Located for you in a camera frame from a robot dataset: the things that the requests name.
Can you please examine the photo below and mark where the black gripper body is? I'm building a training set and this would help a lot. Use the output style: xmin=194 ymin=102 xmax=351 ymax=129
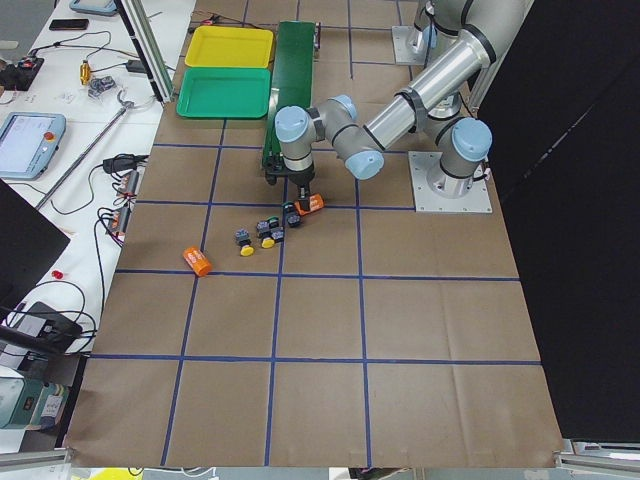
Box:
xmin=265 ymin=162 xmax=315 ymax=191

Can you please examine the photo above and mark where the green push button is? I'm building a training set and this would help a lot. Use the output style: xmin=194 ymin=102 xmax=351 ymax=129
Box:
xmin=256 ymin=216 xmax=280 ymax=239
xmin=282 ymin=202 xmax=302 ymax=228

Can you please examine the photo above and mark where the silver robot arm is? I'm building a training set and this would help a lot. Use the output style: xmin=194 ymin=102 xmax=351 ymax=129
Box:
xmin=408 ymin=1 xmax=462 ymax=120
xmin=275 ymin=1 xmax=526 ymax=206

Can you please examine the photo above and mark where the yellow push button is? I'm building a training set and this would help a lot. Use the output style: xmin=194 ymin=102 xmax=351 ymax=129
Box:
xmin=234 ymin=229 xmax=254 ymax=257
xmin=261 ymin=228 xmax=285 ymax=249

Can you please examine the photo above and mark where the green conveyor belt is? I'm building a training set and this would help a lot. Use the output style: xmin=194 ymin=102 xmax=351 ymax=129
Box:
xmin=261 ymin=21 xmax=317 ymax=185

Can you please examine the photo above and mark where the green plastic tray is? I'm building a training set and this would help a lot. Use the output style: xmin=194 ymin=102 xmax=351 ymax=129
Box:
xmin=176 ymin=67 xmax=271 ymax=119

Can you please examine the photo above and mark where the yellow plastic tray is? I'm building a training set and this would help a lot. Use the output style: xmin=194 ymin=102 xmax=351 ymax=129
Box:
xmin=185 ymin=26 xmax=274 ymax=68

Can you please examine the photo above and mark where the black power adapter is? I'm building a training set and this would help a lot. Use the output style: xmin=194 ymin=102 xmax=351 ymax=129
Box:
xmin=125 ymin=60 xmax=146 ymax=73

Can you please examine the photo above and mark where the left teach pendant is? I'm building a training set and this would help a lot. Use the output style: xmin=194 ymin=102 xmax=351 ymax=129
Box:
xmin=1 ymin=112 xmax=66 ymax=180

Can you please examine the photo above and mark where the black smartphone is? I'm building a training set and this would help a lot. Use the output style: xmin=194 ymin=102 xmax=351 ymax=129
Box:
xmin=49 ymin=18 xmax=89 ymax=31

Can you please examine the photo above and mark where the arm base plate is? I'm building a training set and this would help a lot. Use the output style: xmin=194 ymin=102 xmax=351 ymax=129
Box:
xmin=408 ymin=151 xmax=493 ymax=214
xmin=391 ymin=26 xmax=436 ymax=65

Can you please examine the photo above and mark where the aluminium frame post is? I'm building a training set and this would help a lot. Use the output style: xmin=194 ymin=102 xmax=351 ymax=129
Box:
xmin=114 ymin=0 xmax=174 ymax=104

